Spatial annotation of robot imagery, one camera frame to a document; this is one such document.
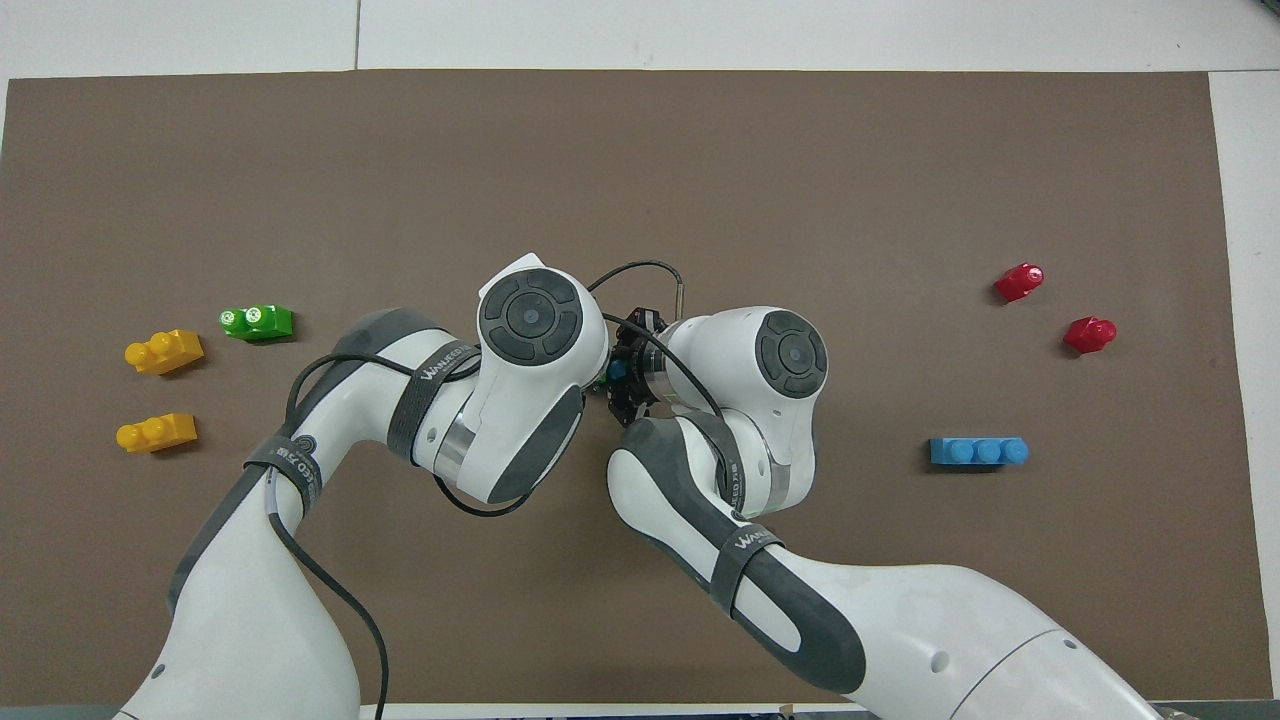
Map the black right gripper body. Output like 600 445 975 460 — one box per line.
610 307 669 426

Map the brown table mat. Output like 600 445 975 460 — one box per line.
0 68 1274 707

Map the green brick with white studs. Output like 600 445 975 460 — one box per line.
219 304 295 343

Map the red toy brick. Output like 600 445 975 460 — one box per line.
993 262 1046 303
1062 316 1119 355

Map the yellow toy brick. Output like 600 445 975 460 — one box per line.
124 329 205 377
115 412 198 455

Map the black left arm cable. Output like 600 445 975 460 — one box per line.
264 350 533 720

